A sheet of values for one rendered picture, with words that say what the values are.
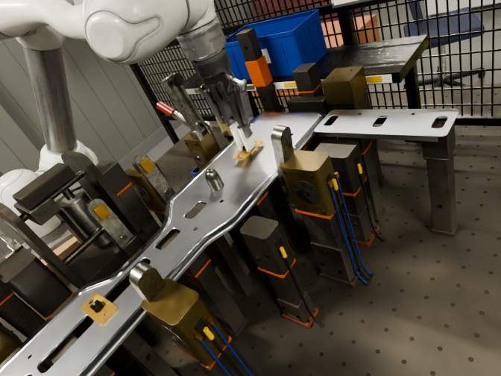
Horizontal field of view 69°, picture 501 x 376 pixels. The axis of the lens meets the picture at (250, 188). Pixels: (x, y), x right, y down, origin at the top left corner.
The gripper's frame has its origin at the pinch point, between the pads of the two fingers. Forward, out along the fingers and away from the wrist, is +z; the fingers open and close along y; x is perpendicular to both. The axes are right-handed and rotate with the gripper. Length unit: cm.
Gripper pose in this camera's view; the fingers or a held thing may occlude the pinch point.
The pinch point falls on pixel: (242, 136)
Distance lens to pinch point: 86.9
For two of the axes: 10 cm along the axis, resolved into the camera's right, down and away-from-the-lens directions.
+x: 5.7, -6.4, 5.2
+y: 7.5, 1.4, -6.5
